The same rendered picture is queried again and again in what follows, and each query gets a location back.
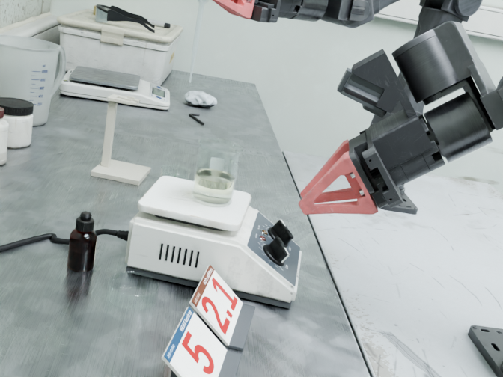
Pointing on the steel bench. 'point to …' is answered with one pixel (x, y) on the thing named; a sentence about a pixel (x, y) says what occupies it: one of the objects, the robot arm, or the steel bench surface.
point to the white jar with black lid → (18, 121)
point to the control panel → (255, 242)
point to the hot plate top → (186, 212)
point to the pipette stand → (129, 173)
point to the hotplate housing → (204, 256)
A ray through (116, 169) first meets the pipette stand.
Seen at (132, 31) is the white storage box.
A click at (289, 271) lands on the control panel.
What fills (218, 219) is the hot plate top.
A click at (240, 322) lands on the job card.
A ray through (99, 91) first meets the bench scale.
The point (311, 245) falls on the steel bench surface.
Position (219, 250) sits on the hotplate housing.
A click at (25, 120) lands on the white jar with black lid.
